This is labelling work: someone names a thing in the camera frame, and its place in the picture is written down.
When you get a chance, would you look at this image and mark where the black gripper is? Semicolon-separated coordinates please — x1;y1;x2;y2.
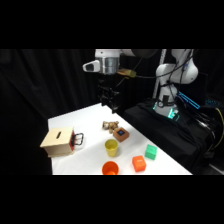
97;73;120;115

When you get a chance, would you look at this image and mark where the brown block with blue square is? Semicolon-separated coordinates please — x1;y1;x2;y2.
112;127;131;143

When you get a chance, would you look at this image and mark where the yellow plastic cup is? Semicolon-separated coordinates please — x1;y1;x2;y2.
104;138;120;158

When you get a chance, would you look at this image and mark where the green cube block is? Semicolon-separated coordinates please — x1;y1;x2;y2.
144;143;158;161

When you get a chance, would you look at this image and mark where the wooden box with slot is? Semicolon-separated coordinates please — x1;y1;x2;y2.
39;125;76;158

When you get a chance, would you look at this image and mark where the orange plastic cup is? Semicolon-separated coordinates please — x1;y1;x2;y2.
101;160;120;176

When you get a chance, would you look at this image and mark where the orange cube block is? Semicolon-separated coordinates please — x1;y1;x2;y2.
131;155;148;173

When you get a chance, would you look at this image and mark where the black curtain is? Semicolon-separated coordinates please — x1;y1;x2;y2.
0;49;224;176

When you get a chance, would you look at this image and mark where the black draped robot stand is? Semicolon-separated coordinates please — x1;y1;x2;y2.
122;99;224;176

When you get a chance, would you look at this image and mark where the blue lit control device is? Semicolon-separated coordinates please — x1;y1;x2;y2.
175;90;202;111

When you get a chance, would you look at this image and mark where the yellow cable connector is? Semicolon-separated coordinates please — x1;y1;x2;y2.
117;68;138;80

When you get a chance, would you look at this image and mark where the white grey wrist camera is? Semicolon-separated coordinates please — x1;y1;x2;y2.
82;59;101;73

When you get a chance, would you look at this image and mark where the black metal box handle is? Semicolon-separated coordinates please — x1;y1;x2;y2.
72;132;85;148

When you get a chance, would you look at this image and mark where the yellow cable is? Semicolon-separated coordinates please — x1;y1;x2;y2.
213;107;224;153

